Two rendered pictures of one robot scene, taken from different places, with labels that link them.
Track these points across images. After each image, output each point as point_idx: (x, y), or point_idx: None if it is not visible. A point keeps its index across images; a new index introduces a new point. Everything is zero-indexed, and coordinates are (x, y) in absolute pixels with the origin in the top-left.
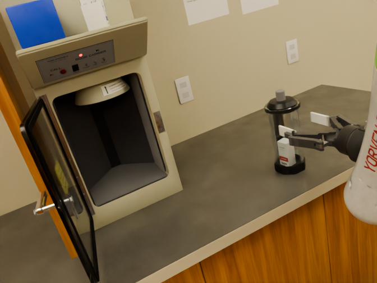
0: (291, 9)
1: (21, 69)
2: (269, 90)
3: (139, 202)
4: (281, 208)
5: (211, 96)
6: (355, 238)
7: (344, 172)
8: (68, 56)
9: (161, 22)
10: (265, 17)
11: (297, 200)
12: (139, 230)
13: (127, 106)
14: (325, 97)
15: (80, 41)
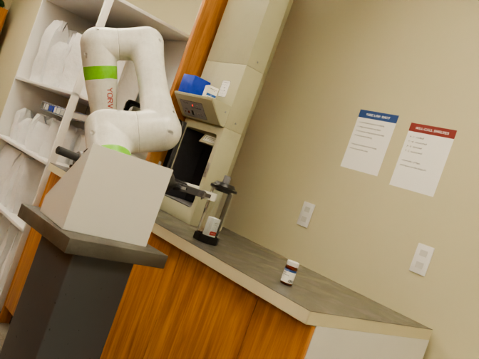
0: (446, 211)
1: (245, 137)
2: (372, 280)
3: (173, 210)
4: (154, 225)
5: (320, 237)
6: (174, 331)
7: (188, 242)
8: (188, 102)
9: (324, 152)
10: (410, 201)
11: (161, 229)
12: None
13: None
14: (374, 308)
15: (190, 97)
